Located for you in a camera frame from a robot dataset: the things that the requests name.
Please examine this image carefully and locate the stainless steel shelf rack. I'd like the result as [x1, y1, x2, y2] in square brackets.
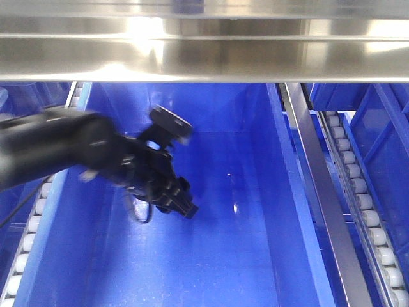
[1, 1, 408, 306]

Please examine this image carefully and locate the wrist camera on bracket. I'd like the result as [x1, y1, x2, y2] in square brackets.
[137, 106, 193, 150]

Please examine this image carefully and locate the large blue target bin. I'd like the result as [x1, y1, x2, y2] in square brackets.
[14, 83, 335, 306]

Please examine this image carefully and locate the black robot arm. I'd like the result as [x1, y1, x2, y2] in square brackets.
[1, 106, 197, 218]

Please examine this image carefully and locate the white roller track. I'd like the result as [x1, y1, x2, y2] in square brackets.
[1, 81, 92, 306]
[318, 111, 408, 306]

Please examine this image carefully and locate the white roller track left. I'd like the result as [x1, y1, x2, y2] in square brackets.
[1, 81, 92, 306]

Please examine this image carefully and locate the white roller track right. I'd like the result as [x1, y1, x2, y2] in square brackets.
[318, 111, 408, 306]

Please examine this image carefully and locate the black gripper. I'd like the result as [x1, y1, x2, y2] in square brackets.
[110, 134, 199, 219]

